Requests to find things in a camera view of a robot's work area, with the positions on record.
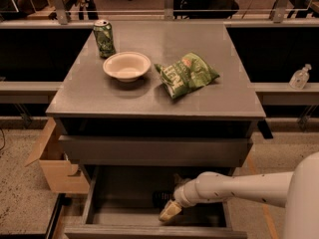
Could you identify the grey drawer cabinet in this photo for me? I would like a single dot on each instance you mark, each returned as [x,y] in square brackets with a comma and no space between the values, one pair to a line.
[93,104]

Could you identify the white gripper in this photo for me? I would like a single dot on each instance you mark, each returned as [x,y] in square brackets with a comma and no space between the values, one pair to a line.
[182,195]

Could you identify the open middle drawer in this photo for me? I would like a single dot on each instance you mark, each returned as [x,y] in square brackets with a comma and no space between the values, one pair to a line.
[119,205]

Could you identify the black rxbar chocolate bar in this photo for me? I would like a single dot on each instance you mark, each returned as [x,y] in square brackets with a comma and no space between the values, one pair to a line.
[160,198]

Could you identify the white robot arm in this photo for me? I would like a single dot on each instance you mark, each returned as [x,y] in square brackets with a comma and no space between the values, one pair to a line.
[296,191]

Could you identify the green soda can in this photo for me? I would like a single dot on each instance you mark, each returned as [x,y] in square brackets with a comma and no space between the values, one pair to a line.
[103,32]

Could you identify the black office chair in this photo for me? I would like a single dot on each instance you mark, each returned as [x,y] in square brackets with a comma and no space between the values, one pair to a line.
[204,9]

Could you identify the clear sanitizer bottle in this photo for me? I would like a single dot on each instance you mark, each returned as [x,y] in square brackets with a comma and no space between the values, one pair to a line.
[300,77]

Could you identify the closed top drawer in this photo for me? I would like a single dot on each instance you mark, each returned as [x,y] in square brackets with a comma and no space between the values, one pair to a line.
[149,151]

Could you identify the metal railing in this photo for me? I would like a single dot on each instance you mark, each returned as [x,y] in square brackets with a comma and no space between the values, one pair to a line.
[87,11]

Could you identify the white paper bowl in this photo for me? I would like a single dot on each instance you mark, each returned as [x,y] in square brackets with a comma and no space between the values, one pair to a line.
[126,66]

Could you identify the green chip bag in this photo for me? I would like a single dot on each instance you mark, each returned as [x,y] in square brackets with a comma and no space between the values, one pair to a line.
[190,73]

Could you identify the cardboard box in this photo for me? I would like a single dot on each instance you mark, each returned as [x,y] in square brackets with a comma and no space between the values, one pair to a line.
[61,175]

